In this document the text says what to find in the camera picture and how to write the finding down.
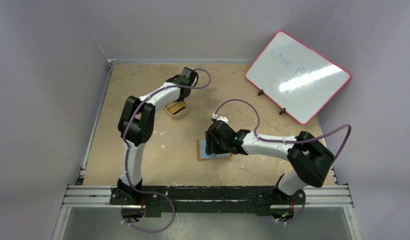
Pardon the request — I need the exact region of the pink framed whiteboard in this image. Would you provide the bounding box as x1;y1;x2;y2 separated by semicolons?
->
245;31;351;125

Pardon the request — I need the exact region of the orange leather card holder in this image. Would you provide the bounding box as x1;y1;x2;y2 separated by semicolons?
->
196;139;232;161

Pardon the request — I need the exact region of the beige oval card tray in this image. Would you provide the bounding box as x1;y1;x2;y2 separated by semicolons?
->
163;100;187;119

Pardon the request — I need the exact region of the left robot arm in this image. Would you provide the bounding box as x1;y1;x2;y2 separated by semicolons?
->
117;67;199;205

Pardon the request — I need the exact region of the aluminium table frame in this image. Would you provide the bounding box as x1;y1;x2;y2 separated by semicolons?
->
57;61;353;240

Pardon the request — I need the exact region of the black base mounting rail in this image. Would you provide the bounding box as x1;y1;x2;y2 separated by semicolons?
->
109;185;305;218

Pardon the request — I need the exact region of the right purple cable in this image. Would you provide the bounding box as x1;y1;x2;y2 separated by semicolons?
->
214;98;352;163

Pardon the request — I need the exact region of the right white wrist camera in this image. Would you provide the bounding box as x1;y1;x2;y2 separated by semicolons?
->
211;113;228;124

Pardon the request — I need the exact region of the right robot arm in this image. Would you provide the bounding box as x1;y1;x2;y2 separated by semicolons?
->
205;120;335;204

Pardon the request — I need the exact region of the stack of cards in tray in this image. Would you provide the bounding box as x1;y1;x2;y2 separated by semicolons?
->
166;101;187;116

